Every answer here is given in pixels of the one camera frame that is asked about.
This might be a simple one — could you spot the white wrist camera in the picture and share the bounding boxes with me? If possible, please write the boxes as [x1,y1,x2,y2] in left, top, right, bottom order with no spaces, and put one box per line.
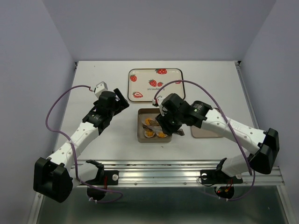
[94,81,108,98]
[152,95,165,110]

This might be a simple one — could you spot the metal food tongs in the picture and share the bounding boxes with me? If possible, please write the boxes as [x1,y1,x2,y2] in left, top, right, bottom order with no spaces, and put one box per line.
[142,123,185,136]

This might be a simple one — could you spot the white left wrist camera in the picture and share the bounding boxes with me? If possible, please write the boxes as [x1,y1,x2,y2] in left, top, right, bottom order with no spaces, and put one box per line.
[94,81,108,98]

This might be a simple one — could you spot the gold tin lid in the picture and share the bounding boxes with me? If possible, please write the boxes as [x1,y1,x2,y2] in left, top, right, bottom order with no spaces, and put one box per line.
[191,126,222,139]

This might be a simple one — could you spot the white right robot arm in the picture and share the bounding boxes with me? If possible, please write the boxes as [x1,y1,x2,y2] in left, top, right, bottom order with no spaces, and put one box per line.
[152,93,279,185]

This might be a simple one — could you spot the orange swirl cookie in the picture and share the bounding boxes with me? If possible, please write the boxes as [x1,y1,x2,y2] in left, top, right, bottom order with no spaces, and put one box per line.
[144,131,155,138]
[145,118,152,125]
[157,132,167,138]

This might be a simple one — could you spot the aluminium frame rail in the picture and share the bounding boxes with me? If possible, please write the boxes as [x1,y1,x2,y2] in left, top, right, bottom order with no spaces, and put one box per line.
[95,160,285,188]

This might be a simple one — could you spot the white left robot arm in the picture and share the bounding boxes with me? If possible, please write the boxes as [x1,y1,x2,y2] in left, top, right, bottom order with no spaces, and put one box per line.
[33,88,129,203]

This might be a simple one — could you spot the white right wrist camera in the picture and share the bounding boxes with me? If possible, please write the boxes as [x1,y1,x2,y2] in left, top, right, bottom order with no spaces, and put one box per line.
[152,95,165,110]

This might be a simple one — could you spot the gold square tin box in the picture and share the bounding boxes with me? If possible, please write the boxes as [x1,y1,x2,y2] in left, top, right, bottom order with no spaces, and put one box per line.
[137,108,172,143]

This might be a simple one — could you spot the strawberry print tray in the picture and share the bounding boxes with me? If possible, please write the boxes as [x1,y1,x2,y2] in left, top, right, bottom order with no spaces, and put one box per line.
[128,68,185,102]

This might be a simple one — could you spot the white paper cupcake liner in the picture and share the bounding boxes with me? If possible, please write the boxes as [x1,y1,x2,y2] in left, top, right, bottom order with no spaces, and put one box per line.
[141,117,156,126]
[156,131,168,139]
[143,129,156,138]

